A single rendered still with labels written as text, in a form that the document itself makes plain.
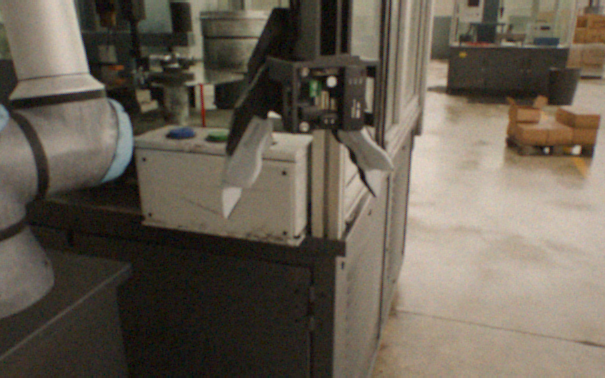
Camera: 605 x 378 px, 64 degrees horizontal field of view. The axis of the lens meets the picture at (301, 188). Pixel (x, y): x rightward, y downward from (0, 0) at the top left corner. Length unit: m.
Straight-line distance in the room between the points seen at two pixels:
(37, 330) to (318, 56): 0.45
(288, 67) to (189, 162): 0.44
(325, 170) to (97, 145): 0.33
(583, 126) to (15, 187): 4.32
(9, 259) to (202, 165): 0.29
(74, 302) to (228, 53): 1.30
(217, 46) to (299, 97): 1.48
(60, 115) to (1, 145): 0.08
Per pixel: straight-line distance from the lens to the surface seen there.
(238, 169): 0.41
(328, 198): 0.76
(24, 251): 0.69
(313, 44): 0.36
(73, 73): 0.71
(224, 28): 1.83
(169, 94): 1.18
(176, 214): 0.82
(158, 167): 0.81
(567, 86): 7.30
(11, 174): 0.65
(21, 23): 0.71
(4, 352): 0.62
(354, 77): 0.37
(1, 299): 0.67
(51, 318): 0.65
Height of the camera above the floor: 1.08
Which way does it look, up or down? 19 degrees down
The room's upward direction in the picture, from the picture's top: straight up
